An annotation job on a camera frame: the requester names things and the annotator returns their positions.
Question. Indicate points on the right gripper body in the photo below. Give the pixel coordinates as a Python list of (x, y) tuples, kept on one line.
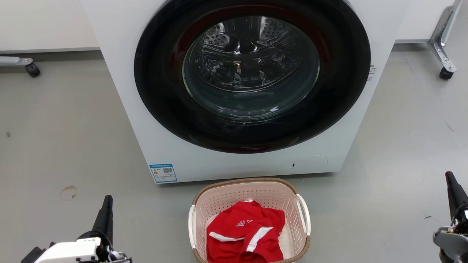
[(455, 243)]

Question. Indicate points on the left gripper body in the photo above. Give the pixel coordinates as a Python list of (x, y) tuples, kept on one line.
[(69, 252)]

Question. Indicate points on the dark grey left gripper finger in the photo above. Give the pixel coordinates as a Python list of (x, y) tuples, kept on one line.
[(104, 219)]

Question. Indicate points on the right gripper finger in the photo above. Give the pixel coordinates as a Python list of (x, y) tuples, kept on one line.
[(456, 195)]

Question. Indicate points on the pink perforated laundry basket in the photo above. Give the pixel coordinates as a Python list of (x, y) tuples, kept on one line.
[(219, 197)]

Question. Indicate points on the blue energy label sticker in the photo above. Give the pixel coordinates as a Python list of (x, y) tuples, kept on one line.
[(163, 173)]

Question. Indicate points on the white front-load washing machine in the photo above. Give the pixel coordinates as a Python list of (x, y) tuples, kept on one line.
[(135, 120)]

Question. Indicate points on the black caster wheel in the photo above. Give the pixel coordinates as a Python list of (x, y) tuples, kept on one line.
[(446, 73), (33, 69)]

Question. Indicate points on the red and white garment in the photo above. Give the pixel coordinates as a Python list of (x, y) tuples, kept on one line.
[(241, 233)]

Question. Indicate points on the black round washer door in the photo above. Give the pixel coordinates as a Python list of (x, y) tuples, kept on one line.
[(161, 91)]

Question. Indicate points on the steel washer drum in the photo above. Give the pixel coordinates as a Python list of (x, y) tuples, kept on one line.
[(252, 54)]

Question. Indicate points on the grey metal frame leg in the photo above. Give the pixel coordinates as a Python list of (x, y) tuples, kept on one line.
[(12, 61), (442, 33)]

